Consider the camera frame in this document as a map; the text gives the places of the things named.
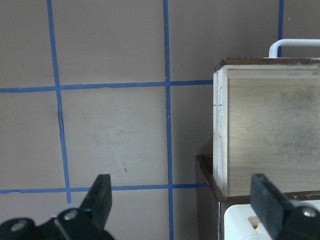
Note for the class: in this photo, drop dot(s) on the dark brown wooden cabinet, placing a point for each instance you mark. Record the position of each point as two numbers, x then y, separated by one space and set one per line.
212 200

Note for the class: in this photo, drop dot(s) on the white plastic crate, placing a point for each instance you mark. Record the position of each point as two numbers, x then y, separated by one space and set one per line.
242 223

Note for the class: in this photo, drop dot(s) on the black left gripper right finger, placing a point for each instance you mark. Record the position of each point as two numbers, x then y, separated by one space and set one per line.
270 205

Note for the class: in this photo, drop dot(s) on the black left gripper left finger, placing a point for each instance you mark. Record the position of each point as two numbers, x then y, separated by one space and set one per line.
97 203

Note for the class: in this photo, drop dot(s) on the wooden drawer with white handle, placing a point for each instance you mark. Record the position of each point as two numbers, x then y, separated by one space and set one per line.
266 119

